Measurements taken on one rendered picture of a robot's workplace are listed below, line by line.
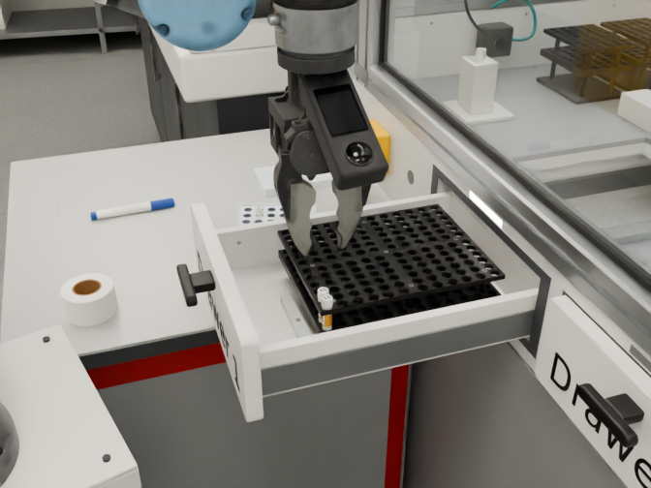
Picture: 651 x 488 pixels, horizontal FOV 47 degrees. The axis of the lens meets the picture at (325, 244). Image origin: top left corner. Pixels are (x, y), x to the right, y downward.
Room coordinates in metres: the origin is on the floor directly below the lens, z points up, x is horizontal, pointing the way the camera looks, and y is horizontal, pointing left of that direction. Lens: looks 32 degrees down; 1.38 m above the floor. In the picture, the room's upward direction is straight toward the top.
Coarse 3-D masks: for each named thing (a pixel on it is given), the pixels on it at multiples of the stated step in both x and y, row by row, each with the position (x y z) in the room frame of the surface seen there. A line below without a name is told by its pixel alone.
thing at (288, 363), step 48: (240, 240) 0.81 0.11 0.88; (288, 240) 0.83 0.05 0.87; (480, 240) 0.82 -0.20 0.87; (240, 288) 0.77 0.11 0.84; (288, 288) 0.77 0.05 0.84; (528, 288) 0.71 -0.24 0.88; (288, 336) 0.67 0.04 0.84; (336, 336) 0.60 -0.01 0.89; (384, 336) 0.62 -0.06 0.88; (432, 336) 0.63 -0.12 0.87; (480, 336) 0.65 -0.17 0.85; (528, 336) 0.67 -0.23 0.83; (288, 384) 0.58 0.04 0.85
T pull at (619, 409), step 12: (588, 384) 0.51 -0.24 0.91; (588, 396) 0.50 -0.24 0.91; (600, 396) 0.49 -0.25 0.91; (612, 396) 0.50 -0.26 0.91; (624, 396) 0.49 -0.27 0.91; (600, 408) 0.48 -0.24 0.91; (612, 408) 0.48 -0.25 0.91; (624, 408) 0.48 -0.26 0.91; (636, 408) 0.48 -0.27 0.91; (612, 420) 0.46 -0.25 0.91; (624, 420) 0.47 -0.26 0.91; (636, 420) 0.47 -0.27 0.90; (612, 432) 0.46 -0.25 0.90; (624, 432) 0.45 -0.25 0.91; (624, 444) 0.44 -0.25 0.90
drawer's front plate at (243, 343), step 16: (192, 208) 0.81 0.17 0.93; (192, 224) 0.82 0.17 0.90; (208, 224) 0.77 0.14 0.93; (208, 240) 0.73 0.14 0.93; (208, 256) 0.70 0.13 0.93; (224, 256) 0.70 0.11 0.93; (224, 272) 0.67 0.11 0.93; (224, 288) 0.64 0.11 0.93; (208, 304) 0.75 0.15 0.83; (224, 304) 0.63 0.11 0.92; (240, 304) 0.61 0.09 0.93; (224, 320) 0.64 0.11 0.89; (240, 320) 0.58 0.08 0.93; (240, 336) 0.56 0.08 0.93; (256, 336) 0.56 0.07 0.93; (224, 352) 0.66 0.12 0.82; (240, 352) 0.56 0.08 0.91; (256, 352) 0.55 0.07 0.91; (240, 368) 0.56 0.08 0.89; (256, 368) 0.55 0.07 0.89; (240, 384) 0.57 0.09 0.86; (256, 384) 0.55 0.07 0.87; (240, 400) 0.58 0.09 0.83; (256, 400) 0.55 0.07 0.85; (256, 416) 0.55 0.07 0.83
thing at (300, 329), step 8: (280, 296) 0.73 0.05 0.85; (288, 296) 0.73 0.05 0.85; (288, 304) 0.72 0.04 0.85; (288, 312) 0.70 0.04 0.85; (296, 312) 0.70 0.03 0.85; (296, 320) 0.68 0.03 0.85; (296, 328) 0.67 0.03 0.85; (304, 328) 0.67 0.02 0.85; (296, 336) 0.67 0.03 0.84; (304, 336) 0.66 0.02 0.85
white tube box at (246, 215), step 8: (240, 208) 1.04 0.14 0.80; (248, 208) 1.05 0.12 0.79; (264, 208) 1.04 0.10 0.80; (272, 208) 1.05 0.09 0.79; (280, 208) 1.05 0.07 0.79; (312, 208) 1.04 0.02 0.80; (240, 216) 1.02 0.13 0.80; (248, 216) 1.03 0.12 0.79; (264, 216) 1.02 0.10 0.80; (272, 216) 1.03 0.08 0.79; (280, 216) 1.03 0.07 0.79; (240, 224) 0.99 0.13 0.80; (248, 224) 0.99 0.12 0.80
